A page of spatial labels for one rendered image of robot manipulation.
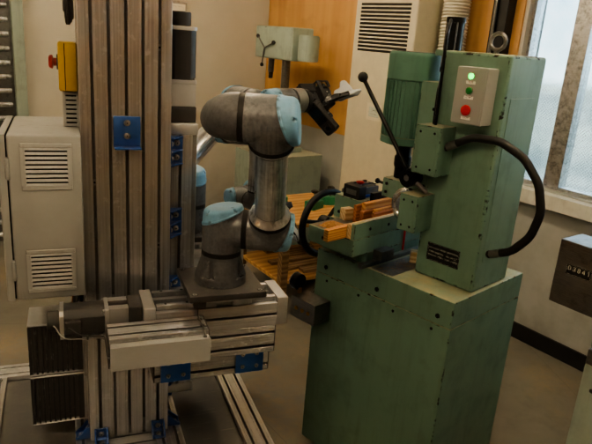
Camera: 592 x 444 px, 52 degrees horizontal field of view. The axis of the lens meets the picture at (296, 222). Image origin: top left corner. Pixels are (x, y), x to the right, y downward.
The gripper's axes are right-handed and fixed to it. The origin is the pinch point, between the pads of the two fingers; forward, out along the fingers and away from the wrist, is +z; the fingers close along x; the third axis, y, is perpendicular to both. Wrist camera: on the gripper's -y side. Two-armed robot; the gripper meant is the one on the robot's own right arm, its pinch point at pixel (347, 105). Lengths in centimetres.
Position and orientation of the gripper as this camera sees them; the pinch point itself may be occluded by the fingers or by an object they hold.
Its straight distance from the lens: 202.0
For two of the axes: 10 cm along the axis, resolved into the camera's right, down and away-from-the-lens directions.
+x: -5.7, 4.1, 7.1
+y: -3.8, -9.0, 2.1
